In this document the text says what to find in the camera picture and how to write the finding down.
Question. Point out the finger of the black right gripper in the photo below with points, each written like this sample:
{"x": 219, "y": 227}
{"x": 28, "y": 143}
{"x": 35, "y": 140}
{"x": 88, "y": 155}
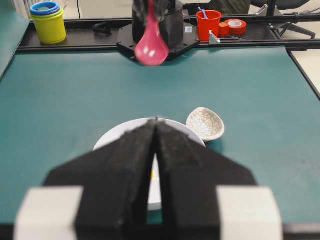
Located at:
{"x": 161, "y": 9}
{"x": 141, "y": 8}

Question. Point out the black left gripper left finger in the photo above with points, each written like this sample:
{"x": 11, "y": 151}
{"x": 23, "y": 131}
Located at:
{"x": 96, "y": 196}

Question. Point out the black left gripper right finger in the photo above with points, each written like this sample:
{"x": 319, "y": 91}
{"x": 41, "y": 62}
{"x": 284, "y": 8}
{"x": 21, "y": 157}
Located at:
{"x": 206, "y": 196}

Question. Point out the pink ceramic spoon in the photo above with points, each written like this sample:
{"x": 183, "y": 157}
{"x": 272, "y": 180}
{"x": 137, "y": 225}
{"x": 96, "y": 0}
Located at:
{"x": 151, "y": 50}

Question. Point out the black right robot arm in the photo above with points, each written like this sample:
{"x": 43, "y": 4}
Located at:
{"x": 178, "y": 35}

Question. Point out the large white bowl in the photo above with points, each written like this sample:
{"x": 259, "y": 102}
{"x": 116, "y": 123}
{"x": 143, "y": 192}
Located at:
{"x": 154, "y": 196}

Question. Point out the red plastic cup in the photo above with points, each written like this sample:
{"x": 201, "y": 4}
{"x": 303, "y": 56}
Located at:
{"x": 205, "y": 25}

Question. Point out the small crackle glaze dish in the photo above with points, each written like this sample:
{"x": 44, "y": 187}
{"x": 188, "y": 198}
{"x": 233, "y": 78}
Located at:
{"x": 206, "y": 124}

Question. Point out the red tape roll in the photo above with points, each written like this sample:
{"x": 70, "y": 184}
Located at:
{"x": 235, "y": 27}

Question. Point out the yellow green stacking cup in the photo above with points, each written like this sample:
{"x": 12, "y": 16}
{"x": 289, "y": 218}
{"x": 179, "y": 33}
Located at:
{"x": 50, "y": 28}

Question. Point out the blue stacking cup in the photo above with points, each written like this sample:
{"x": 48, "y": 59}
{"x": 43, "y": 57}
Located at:
{"x": 44, "y": 8}

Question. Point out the black office chair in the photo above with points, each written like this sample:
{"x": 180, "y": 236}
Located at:
{"x": 293, "y": 29}

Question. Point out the metal corner bracket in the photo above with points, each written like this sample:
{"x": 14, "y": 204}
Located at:
{"x": 213, "y": 40}

